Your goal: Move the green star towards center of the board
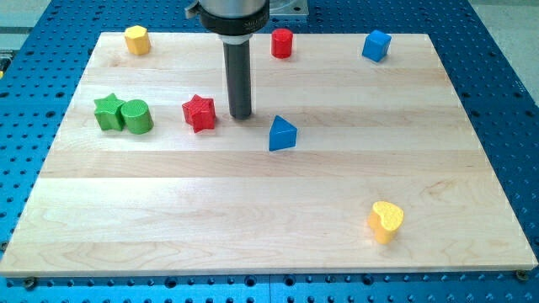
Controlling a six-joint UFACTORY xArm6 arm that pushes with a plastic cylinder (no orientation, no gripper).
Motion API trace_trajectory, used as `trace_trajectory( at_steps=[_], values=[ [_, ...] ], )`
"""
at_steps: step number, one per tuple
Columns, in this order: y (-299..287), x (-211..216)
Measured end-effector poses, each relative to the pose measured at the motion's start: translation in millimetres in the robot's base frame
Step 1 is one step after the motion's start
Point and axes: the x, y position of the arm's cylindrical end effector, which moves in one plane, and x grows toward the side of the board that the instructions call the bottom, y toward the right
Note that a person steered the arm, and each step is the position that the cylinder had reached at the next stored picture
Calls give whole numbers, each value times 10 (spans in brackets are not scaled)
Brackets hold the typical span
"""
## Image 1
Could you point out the red star block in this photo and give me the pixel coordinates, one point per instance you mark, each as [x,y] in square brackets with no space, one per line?
[200,113]

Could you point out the yellow hexagon block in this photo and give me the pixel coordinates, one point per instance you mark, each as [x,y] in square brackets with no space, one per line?
[137,40]

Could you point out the light wooden board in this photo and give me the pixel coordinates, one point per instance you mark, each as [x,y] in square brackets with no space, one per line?
[174,202]

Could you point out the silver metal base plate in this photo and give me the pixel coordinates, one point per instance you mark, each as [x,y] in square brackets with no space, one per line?
[288,7]

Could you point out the green star block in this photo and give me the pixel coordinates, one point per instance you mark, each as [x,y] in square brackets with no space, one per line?
[108,112]

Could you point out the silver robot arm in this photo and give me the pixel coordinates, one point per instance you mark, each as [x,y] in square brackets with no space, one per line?
[192,11]

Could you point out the green cylinder block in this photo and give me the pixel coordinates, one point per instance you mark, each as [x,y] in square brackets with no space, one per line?
[137,116]

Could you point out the red cylinder block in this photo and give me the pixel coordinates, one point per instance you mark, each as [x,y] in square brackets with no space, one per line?
[281,43]

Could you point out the blue triangle block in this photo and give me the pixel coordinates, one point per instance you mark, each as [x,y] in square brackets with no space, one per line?
[282,134]

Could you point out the blue cube block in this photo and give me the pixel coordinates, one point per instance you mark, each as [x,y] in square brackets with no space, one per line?
[376,45]

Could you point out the yellow heart block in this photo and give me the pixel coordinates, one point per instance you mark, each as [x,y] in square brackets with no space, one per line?
[385,219]

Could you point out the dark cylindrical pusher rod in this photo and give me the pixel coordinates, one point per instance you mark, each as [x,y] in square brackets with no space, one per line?
[237,66]

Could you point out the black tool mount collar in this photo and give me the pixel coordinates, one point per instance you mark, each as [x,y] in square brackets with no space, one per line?
[234,19]

